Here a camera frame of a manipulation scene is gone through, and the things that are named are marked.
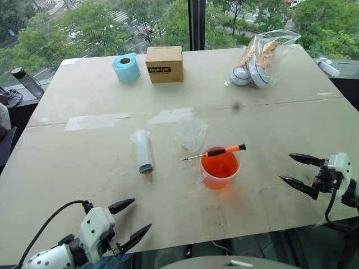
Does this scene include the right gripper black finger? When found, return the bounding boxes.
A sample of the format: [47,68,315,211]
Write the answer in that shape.
[289,152,329,168]
[279,175,320,201]

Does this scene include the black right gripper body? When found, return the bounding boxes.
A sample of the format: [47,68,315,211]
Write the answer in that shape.
[311,164,342,194]

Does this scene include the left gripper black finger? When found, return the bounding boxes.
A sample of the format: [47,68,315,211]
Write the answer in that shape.
[108,198,136,215]
[120,223,153,254]

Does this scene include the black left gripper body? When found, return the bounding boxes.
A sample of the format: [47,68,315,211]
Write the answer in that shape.
[105,234,126,257]

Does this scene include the clear plastic syringe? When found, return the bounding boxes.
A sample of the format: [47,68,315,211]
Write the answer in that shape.
[129,128,155,184]

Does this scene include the cup with orange liquid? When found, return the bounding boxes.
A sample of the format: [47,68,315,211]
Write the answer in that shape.
[195,143,242,191]

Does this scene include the small clear plastic cup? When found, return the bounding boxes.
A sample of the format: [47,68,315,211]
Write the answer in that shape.
[174,116,208,152]

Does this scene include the dark water bottle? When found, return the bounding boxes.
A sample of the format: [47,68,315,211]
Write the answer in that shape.
[10,67,46,100]

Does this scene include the orange and black screwdriver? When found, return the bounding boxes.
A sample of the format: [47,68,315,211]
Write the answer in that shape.
[181,143,247,162]

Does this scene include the large clear tape patch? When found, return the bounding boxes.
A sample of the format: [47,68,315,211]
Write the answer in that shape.
[63,113,131,132]

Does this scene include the white tube-shaped object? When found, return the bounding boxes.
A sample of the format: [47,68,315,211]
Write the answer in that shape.
[314,57,342,78]

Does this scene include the small clear tape patch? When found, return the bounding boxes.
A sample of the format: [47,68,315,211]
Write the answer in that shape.
[147,107,195,126]

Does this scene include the clear plastic bag with items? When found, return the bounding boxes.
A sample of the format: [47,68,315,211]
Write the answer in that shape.
[223,30,301,90]

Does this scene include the blue paper roll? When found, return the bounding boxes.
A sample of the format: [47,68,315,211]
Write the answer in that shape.
[112,52,141,83]

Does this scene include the brown cardboard box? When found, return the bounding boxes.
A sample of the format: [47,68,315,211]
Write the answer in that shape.
[145,45,185,84]

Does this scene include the grey cloth bundle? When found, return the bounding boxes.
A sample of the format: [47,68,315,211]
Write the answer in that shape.
[0,102,12,138]

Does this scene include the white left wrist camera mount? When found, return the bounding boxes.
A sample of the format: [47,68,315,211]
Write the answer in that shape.
[79,206,116,262]

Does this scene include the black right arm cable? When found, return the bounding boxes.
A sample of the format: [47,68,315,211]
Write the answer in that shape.
[314,180,359,232]

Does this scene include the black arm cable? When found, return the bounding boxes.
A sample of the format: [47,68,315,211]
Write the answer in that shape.
[17,200,93,267]
[314,180,359,232]

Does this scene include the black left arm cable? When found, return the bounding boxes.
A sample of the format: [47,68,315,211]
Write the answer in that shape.
[17,200,93,267]

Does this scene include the thin white cable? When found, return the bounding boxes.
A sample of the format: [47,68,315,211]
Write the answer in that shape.
[209,239,235,256]

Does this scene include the black tangled cables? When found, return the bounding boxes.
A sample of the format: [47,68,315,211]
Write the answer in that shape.
[0,86,24,109]

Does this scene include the black window frame post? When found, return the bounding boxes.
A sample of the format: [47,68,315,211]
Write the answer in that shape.
[187,0,208,52]

